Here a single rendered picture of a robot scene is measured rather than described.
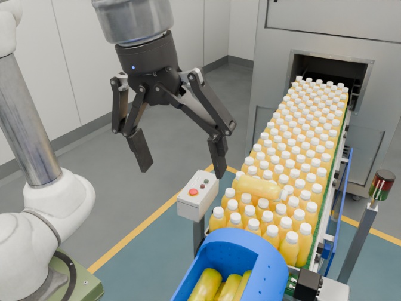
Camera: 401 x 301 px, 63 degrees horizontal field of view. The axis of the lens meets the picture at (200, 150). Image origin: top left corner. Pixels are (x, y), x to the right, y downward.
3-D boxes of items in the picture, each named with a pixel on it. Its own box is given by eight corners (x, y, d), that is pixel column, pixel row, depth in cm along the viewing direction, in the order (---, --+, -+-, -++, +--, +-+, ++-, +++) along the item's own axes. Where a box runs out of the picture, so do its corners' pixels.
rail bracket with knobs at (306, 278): (286, 297, 116) (290, 280, 110) (290, 281, 121) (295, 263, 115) (315, 309, 112) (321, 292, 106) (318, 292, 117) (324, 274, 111)
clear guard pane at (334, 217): (308, 319, 154) (332, 252, 126) (332, 211, 212) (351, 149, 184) (309, 319, 153) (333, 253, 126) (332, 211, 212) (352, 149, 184)
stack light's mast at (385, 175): (363, 209, 123) (376, 177, 114) (364, 199, 128) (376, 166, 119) (381, 215, 121) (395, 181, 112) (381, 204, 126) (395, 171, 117)
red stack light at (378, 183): (371, 187, 117) (375, 178, 115) (372, 177, 122) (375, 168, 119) (391, 192, 115) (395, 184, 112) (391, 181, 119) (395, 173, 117)
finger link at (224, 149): (215, 121, 46) (235, 121, 44) (221, 150, 48) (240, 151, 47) (210, 126, 45) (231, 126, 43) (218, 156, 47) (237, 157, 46)
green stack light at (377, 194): (367, 197, 120) (371, 187, 117) (368, 187, 124) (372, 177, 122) (386, 203, 117) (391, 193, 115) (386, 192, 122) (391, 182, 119)
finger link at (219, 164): (214, 128, 47) (219, 128, 47) (222, 167, 51) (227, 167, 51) (206, 140, 45) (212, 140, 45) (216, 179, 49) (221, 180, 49)
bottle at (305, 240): (288, 266, 126) (296, 235, 116) (287, 252, 131) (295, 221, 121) (307, 269, 125) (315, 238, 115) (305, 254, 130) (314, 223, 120)
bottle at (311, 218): (308, 247, 133) (317, 217, 123) (292, 239, 137) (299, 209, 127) (314, 236, 138) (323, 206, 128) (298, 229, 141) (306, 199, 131)
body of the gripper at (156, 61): (183, 24, 42) (199, 89, 47) (130, 31, 46) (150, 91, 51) (156, 42, 37) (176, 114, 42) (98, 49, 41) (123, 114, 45)
